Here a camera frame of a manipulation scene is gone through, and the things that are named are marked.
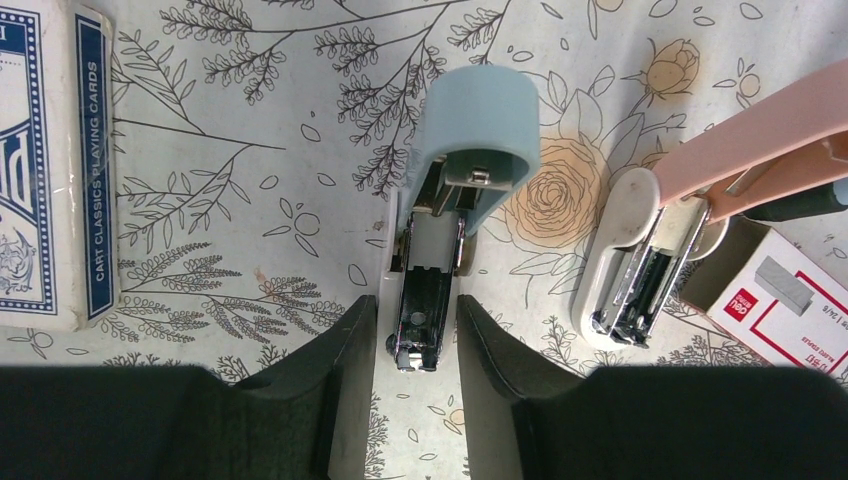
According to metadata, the blue stapler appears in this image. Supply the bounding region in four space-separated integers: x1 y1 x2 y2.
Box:
378 65 541 373

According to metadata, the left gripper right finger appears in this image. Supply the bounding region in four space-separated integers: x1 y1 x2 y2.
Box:
457 295 847 479

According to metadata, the blue playing card deck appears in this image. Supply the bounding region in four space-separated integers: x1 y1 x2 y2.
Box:
1 1 119 331

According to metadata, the floral tablecloth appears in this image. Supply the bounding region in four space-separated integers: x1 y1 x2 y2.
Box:
1 1 847 479

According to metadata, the pink stapler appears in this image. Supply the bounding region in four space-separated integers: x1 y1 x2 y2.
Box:
570 61 847 351

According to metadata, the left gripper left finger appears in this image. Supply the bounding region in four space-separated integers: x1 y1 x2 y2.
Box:
1 295 377 479

